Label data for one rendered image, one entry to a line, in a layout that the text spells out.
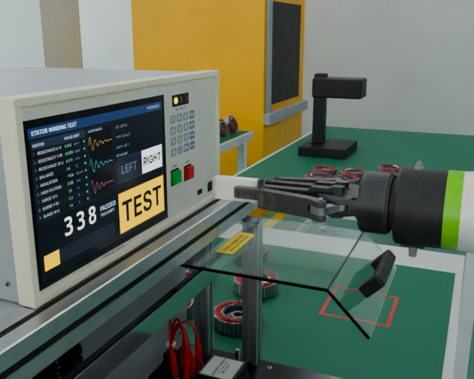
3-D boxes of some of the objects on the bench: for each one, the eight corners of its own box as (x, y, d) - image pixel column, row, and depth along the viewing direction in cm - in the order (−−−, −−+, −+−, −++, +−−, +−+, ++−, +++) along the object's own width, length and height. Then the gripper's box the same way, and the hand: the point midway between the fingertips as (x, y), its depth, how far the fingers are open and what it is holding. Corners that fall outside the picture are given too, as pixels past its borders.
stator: (208, 335, 122) (207, 319, 121) (217, 310, 133) (217, 296, 132) (259, 340, 121) (259, 324, 120) (265, 315, 131) (265, 300, 130)
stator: (224, 292, 143) (224, 277, 142) (252, 277, 151) (252, 264, 150) (259, 304, 136) (259, 290, 135) (287, 289, 144) (287, 275, 143)
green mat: (455, 274, 154) (455, 273, 154) (438, 404, 100) (438, 403, 100) (153, 228, 190) (153, 228, 190) (20, 307, 135) (20, 307, 135)
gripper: (384, 252, 64) (192, 227, 73) (399, 218, 75) (233, 200, 84) (387, 186, 62) (191, 169, 71) (403, 162, 73) (232, 150, 82)
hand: (238, 189), depth 76 cm, fingers closed
